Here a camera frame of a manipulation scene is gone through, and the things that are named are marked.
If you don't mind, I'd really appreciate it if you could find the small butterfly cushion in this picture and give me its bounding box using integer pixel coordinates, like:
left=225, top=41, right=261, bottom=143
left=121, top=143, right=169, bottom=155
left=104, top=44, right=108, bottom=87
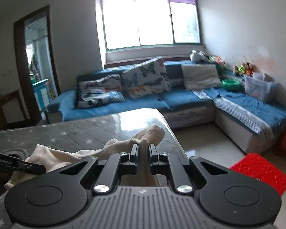
left=77, top=74, right=125, bottom=109

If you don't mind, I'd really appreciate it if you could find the white grey cushion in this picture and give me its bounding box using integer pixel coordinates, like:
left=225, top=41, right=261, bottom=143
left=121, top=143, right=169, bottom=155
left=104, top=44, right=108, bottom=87
left=181, top=64, right=222, bottom=90

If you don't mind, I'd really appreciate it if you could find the orange green plush toy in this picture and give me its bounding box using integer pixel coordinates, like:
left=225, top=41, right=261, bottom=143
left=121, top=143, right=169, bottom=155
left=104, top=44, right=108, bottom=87
left=208, top=55, right=226, bottom=65

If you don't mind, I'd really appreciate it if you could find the green plastic basin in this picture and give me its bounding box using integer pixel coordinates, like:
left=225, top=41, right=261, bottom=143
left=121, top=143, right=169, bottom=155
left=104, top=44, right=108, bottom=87
left=222, top=79, right=241, bottom=91

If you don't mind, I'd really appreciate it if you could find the large butterfly cushion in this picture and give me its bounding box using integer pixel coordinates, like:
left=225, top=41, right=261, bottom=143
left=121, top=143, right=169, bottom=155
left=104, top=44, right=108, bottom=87
left=121, top=57, right=172, bottom=99

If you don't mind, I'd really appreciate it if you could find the dark wooden door frame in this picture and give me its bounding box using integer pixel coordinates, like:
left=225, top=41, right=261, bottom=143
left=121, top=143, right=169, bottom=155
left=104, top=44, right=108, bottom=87
left=13, top=5, right=61, bottom=125

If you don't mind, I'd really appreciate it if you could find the blue white cabinet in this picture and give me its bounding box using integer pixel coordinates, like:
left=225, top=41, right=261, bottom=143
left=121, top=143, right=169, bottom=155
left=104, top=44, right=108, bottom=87
left=32, top=79, right=50, bottom=112

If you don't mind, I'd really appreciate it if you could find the panda plush toy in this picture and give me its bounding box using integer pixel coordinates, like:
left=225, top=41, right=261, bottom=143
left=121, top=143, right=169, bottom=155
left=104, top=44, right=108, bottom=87
left=190, top=50, right=209, bottom=63

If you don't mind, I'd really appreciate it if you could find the green framed window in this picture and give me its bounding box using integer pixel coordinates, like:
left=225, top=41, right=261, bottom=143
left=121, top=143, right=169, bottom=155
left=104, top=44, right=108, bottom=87
left=101, top=0, right=201, bottom=51

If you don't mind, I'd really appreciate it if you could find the colourful plush toys pile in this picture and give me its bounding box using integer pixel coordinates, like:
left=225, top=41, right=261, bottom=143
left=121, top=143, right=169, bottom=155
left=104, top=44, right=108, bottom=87
left=232, top=62, right=253, bottom=77

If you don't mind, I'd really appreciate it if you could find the dark wooden side table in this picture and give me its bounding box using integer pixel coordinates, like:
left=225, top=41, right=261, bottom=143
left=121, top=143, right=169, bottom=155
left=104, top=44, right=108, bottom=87
left=0, top=90, right=29, bottom=131

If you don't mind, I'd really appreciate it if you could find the round black induction cooker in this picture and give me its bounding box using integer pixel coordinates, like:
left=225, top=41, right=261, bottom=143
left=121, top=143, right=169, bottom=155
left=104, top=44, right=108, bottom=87
left=0, top=153, right=20, bottom=196

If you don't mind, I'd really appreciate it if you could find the blue corner sofa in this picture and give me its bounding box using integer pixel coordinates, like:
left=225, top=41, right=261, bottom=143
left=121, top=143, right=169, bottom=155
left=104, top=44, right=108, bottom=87
left=45, top=62, right=286, bottom=153

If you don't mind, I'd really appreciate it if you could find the clear plastic storage box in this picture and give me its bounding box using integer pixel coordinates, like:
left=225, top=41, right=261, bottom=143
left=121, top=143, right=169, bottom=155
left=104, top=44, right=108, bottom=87
left=244, top=72, right=279, bottom=103

